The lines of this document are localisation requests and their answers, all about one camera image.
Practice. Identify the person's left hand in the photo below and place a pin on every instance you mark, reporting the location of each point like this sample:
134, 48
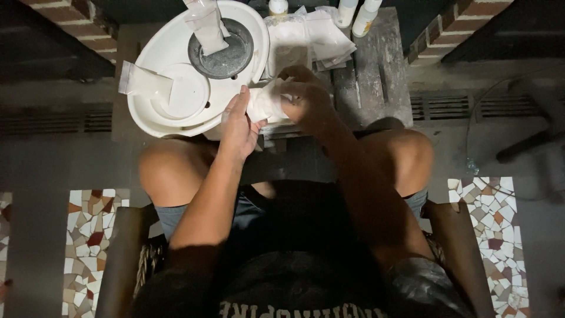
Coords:
237, 132

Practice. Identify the person's right hand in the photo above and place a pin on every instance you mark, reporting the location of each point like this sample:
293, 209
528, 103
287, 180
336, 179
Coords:
309, 104

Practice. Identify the person's right fingers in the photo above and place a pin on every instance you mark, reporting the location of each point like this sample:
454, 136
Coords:
292, 88

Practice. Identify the small clear powder bag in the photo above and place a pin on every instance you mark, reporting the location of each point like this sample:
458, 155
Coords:
265, 104

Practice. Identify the clear plastic powder container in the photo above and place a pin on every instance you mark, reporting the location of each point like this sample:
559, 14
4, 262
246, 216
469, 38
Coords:
288, 44

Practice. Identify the pile of empty clear bags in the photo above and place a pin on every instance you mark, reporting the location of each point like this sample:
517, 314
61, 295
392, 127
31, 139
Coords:
329, 42

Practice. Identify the dark grey round dish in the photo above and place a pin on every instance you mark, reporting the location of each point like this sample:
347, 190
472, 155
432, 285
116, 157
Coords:
229, 62

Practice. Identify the white bottle yellow label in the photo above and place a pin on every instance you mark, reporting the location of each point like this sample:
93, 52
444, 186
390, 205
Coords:
364, 22
278, 6

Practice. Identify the worn wooden low table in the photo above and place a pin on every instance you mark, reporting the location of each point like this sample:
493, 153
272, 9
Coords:
375, 79

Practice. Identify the white plastic bottle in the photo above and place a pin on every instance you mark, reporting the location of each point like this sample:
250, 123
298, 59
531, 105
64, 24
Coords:
346, 12

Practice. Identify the white round lid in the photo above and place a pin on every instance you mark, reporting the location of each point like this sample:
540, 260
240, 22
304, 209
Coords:
187, 90

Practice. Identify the long clear powder bag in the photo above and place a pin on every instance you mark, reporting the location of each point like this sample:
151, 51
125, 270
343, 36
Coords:
206, 26

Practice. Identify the white oval plastic tray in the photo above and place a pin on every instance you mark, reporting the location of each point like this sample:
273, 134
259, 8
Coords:
176, 48

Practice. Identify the person's right leg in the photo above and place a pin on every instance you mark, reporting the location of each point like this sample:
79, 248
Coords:
399, 154

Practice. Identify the person's leg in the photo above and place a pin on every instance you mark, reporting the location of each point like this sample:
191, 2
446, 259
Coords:
174, 172
399, 154

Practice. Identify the blue denim shorts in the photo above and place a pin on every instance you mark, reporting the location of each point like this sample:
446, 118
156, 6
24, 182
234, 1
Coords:
247, 212

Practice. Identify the person's left leg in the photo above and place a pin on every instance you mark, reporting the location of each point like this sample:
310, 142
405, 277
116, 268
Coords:
174, 172

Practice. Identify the wide clear powder bag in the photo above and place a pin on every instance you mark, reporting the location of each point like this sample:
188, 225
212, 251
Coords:
143, 81

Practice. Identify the metal floor drain grate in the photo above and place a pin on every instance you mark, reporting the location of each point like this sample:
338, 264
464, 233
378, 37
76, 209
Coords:
441, 107
57, 120

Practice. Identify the red brick pillar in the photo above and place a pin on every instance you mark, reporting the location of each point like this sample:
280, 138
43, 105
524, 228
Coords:
450, 26
84, 22

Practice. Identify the black printed shirt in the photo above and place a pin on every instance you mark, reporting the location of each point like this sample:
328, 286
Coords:
304, 274

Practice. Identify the dark wooden armchair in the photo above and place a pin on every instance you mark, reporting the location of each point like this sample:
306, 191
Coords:
454, 256

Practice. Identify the black stand leg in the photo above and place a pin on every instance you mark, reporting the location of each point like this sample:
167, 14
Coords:
536, 132

